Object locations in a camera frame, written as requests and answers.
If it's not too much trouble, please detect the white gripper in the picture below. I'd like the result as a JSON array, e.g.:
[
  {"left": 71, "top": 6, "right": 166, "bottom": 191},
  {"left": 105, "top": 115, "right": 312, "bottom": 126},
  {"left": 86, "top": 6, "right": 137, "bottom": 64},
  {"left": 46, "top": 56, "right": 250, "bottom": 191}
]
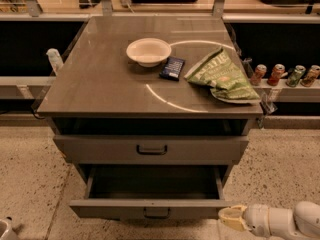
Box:
[{"left": 218, "top": 204, "right": 271, "bottom": 237}]

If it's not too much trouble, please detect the grey drawer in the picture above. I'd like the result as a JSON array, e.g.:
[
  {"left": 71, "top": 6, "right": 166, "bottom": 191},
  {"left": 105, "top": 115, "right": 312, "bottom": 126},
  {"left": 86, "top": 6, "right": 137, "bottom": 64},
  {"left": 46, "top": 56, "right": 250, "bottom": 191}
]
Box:
[
  {"left": 70, "top": 165, "right": 230, "bottom": 220},
  {"left": 53, "top": 118, "right": 250, "bottom": 166}
]

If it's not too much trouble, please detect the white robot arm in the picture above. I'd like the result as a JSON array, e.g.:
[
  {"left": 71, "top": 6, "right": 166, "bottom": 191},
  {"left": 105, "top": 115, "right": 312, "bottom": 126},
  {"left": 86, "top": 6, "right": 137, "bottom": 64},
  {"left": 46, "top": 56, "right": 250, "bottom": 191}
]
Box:
[{"left": 218, "top": 201, "right": 320, "bottom": 240}]

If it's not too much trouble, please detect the grey drawer cabinet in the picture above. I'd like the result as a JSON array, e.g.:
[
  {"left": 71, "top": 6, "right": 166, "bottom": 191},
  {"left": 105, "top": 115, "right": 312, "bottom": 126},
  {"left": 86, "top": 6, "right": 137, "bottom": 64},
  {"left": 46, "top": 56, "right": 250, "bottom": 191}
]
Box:
[{"left": 39, "top": 16, "right": 262, "bottom": 174}]

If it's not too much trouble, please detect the grey top drawer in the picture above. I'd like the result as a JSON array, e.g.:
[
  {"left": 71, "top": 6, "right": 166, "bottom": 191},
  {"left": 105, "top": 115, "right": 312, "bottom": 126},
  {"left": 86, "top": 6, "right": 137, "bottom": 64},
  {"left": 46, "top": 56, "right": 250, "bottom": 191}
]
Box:
[{"left": 53, "top": 118, "right": 250, "bottom": 166}]

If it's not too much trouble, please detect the clear plastic holder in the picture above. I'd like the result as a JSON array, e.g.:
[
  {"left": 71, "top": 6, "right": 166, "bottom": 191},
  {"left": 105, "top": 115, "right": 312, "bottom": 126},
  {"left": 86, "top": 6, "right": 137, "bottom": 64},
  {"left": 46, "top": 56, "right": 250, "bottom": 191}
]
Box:
[{"left": 260, "top": 93, "right": 277, "bottom": 115}]

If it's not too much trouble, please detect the orange soda can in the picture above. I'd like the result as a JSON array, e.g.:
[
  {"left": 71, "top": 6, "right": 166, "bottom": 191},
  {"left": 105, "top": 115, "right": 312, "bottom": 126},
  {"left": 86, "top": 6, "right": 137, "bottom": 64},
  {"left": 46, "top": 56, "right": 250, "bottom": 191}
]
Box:
[{"left": 267, "top": 64, "right": 287, "bottom": 86}]

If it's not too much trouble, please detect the green chip bag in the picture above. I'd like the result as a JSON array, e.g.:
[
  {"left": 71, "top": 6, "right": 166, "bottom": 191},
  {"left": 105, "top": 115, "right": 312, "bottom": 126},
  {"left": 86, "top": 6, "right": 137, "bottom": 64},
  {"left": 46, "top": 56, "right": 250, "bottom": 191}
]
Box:
[{"left": 184, "top": 47, "right": 260, "bottom": 104}]

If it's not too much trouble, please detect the red soda can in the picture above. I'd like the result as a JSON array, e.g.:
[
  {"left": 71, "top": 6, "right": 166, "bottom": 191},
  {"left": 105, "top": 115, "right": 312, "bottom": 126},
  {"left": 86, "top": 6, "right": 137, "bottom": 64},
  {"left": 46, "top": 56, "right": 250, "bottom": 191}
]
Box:
[{"left": 250, "top": 64, "right": 267, "bottom": 86}]

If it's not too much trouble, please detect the brown soda can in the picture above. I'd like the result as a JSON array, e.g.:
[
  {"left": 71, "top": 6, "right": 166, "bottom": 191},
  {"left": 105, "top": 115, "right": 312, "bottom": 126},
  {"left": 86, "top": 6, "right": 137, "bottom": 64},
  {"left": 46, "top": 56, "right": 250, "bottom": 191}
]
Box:
[{"left": 301, "top": 65, "right": 320, "bottom": 87}]

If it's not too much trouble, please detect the dark blue snack bar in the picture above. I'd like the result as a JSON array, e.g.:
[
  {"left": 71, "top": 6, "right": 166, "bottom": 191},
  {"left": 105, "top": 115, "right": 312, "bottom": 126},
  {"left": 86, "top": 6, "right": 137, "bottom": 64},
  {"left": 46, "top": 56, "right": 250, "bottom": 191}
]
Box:
[{"left": 159, "top": 57, "right": 185, "bottom": 81}]

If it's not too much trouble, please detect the white bowl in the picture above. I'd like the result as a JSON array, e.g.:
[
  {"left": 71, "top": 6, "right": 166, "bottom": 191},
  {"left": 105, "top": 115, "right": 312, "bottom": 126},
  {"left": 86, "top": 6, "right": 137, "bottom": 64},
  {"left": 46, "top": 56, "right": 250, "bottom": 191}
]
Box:
[{"left": 126, "top": 38, "right": 172, "bottom": 67}]

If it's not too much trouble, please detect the white object floor corner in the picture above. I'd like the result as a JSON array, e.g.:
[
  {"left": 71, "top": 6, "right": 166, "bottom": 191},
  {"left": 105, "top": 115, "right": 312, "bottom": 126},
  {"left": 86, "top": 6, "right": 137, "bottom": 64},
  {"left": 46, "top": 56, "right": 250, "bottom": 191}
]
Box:
[{"left": 0, "top": 218, "right": 20, "bottom": 240}]

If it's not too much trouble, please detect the white plastic bottle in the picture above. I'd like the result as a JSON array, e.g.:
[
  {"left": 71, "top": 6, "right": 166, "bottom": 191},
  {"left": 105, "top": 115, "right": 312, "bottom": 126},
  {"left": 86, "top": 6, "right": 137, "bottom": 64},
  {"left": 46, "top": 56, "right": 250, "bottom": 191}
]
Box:
[{"left": 46, "top": 48, "right": 64, "bottom": 74}]

